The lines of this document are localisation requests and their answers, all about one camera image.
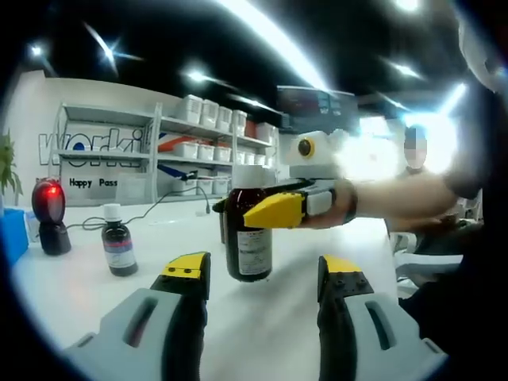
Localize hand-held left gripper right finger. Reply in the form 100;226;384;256
316;255;449;381

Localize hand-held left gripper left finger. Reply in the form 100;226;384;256
63;250;212;381

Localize tall green-label medicine bottle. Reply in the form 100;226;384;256
225;166;274;283

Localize hanging dark display screen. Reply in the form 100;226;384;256
276;85;360;129

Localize white table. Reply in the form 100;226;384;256
11;194;400;381

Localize rows of white storage boxes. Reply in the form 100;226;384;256
172;94;279;195

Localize person's dark clothing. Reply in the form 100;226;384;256
396;90;489;358

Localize white plastic chair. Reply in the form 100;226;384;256
391;231;464;287

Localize long curved ceiling light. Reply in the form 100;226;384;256
214;0;330;92

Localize group of ceiling spotlights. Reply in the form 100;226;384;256
27;19;469;116

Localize small blue white box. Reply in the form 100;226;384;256
24;210;41;242

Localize black red-window barcode scanner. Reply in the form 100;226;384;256
31;176;72;256

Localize white worn device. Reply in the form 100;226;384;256
458;15;503;94

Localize blue plastic bin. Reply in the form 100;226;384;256
0;208;29;271

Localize green potted plant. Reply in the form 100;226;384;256
0;130;23;195

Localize black scanner cable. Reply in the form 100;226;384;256
65;184;214;235

